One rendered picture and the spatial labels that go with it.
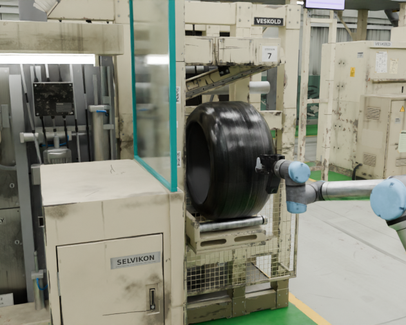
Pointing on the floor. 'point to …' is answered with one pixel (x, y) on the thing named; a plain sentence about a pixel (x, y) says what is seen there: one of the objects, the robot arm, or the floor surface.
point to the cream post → (182, 119)
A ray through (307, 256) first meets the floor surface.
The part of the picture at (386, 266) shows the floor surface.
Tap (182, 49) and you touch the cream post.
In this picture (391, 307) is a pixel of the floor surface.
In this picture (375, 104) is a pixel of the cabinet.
